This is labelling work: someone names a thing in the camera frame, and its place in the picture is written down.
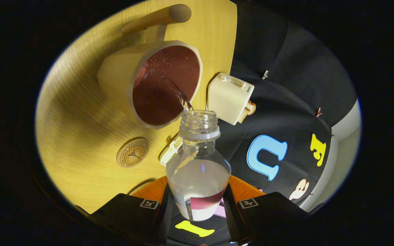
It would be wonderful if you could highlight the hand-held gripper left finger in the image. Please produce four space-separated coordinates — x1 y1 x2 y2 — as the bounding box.
89 176 173 245

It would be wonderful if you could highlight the black backdrop cloth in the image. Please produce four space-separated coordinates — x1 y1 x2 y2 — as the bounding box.
166 0 358 245

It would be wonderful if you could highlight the white toaster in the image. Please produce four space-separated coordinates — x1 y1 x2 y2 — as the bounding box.
207 72 254 126

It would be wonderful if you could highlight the clear juice bottle red label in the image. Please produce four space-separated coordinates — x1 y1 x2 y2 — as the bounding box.
166 110 232 222

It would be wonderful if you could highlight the wooden table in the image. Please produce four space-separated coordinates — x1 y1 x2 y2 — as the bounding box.
35 0 237 214

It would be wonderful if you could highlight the white divided snack tray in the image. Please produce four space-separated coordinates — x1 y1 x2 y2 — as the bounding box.
160 135 184 167

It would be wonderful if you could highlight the beige cup wooden handle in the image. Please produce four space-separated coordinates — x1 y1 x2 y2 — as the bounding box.
97 4 203 129

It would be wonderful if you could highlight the round wooden coaster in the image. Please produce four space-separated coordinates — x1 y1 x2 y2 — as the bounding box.
116 137 149 168

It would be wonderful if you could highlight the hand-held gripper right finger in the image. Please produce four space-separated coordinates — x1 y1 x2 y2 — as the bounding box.
223 175 308 245

